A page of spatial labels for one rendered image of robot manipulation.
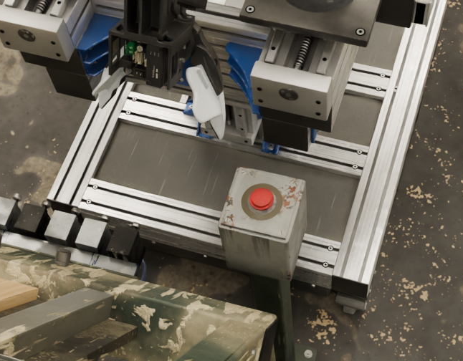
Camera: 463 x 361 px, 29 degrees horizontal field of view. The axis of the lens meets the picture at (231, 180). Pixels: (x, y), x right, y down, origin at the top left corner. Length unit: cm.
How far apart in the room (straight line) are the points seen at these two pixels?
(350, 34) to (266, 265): 41
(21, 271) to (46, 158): 120
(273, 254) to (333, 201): 80
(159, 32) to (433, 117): 180
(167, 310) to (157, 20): 62
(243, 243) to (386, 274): 99
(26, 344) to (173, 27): 46
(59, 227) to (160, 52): 81
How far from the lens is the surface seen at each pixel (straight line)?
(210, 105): 99
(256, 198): 146
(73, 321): 132
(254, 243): 148
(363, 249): 220
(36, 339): 121
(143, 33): 93
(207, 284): 243
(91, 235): 167
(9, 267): 153
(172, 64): 95
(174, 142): 239
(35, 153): 272
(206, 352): 119
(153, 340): 146
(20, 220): 172
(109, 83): 104
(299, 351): 234
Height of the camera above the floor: 223
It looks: 61 degrees down
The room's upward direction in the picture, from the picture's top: 10 degrees counter-clockwise
